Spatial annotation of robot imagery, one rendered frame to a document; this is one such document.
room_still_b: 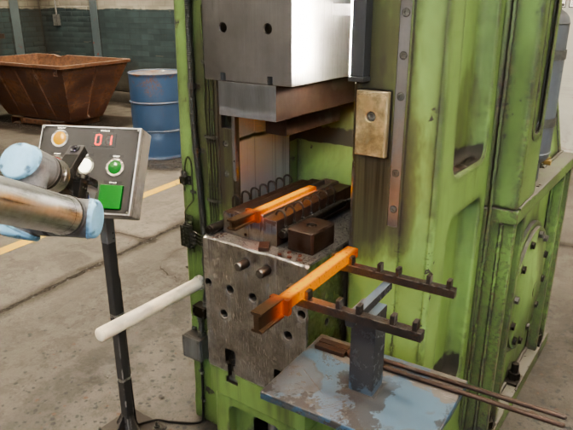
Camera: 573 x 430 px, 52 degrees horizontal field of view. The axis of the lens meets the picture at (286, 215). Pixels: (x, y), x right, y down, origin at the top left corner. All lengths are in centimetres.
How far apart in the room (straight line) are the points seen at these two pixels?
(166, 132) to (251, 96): 473
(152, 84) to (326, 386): 508
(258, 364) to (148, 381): 101
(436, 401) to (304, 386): 30
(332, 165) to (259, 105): 56
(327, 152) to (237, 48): 61
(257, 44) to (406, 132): 45
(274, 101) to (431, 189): 47
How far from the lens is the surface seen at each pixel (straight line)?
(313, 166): 212
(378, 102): 154
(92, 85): 820
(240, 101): 164
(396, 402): 141
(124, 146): 190
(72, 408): 269
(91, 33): 1060
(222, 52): 166
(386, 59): 154
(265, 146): 199
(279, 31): 153
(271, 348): 176
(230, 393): 198
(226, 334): 186
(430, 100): 151
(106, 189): 188
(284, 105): 159
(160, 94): 624
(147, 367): 285
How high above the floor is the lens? 157
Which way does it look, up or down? 20 degrees down
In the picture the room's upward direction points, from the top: straight up
